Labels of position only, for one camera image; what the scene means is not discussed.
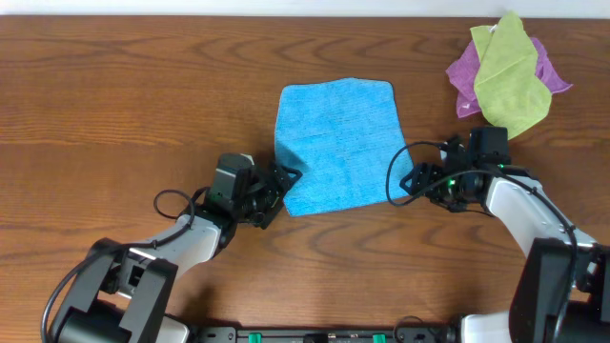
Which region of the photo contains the blue microfiber cloth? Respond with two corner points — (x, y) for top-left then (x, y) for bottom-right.
(274, 78), (414, 216)

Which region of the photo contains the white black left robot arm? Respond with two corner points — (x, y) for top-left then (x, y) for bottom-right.
(41, 153), (302, 343)

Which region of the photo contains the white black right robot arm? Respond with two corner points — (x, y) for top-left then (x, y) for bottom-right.
(400, 158), (609, 342)

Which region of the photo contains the green microfiber cloth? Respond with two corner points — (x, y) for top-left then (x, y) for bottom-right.
(471, 11), (552, 139)

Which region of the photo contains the purple microfiber cloth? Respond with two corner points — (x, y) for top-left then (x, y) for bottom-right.
(446, 37), (573, 118)

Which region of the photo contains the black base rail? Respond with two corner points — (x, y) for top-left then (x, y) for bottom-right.
(187, 326), (461, 343)

